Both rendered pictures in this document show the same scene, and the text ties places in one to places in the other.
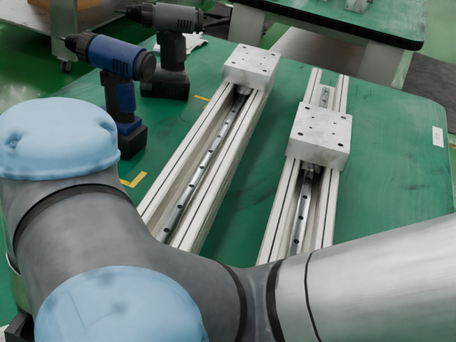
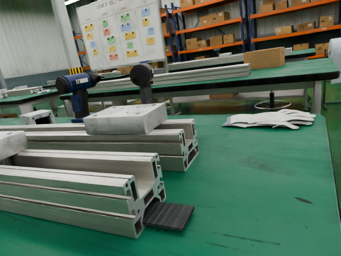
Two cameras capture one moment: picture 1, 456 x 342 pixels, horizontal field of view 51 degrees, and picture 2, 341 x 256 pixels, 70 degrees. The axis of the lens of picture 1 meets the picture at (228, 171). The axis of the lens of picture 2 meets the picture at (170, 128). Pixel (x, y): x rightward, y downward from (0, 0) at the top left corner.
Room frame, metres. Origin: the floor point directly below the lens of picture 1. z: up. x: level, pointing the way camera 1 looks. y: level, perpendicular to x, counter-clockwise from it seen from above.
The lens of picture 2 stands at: (1.36, -0.50, 1.01)
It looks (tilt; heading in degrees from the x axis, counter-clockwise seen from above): 17 degrees down; 109
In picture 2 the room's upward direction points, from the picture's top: 9 degrees counter-clockwise
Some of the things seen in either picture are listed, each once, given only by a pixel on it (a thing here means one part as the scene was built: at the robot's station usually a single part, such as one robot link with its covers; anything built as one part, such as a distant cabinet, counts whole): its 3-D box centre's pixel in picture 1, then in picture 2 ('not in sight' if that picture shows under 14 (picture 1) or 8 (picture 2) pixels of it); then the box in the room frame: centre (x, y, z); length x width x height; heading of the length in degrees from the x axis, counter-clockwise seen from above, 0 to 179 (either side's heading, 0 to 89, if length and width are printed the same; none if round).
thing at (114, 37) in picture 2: not in sight; (126, 64); (-0.39, 3.07, 0.97); 1.50 x 0.50 x 1.95; 167
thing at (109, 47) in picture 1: (101, 91); (89, 102); (0.81, 0.27, 0.89); 0.20 x 0.08 x 0.22; 75
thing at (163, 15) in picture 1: (155, 49); (148, 97); (1.06, 0.22, 0.89); 0.20 x 0.08 x 0.22; 104
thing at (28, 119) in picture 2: not in sight; (36, 125); (0.55, 0.24, 0.83); 0.11 x 0.10 x 0.10; 67
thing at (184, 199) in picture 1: (222, 136); (58, 142); (0.85, 0.03, 0.82); 0.80 x 0.10 x 0.09; 172
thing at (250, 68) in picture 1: (251, 71); (127, 124); (1.09, -0.01, 0.87); 0.16 x 0.11 x 0.07; 172
